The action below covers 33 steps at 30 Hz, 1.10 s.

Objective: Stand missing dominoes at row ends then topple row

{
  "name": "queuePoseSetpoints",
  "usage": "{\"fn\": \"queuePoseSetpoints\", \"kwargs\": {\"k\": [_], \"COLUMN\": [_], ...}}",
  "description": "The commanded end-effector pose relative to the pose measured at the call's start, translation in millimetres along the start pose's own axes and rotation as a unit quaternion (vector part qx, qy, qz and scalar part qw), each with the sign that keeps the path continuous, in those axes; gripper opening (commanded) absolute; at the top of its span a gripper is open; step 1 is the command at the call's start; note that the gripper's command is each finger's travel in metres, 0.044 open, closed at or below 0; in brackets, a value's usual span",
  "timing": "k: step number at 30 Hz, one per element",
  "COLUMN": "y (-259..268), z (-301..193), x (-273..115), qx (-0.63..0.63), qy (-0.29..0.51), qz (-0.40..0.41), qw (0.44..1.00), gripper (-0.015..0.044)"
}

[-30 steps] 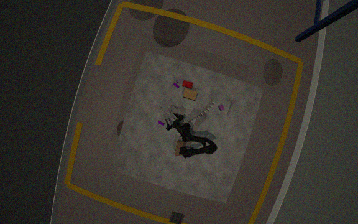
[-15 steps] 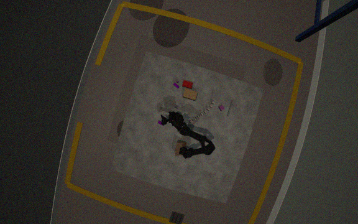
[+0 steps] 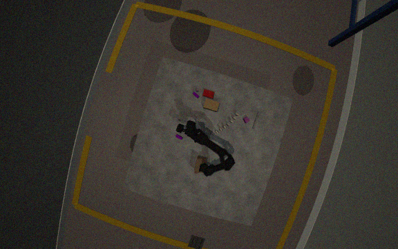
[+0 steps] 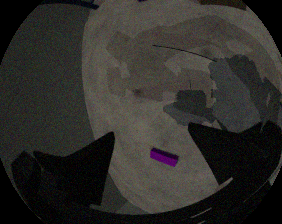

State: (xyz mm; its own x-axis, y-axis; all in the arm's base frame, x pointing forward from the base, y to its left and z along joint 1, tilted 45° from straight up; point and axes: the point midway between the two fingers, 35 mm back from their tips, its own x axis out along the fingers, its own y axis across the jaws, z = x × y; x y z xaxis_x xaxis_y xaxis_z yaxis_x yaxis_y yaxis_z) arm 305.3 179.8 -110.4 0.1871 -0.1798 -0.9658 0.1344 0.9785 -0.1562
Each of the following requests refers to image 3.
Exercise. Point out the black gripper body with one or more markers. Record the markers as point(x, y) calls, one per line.
point(180, 128)

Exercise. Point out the red rectangular block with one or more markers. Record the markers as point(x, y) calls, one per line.
point(209, 94)

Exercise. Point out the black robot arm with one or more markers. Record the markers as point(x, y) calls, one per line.
point(203, 139)

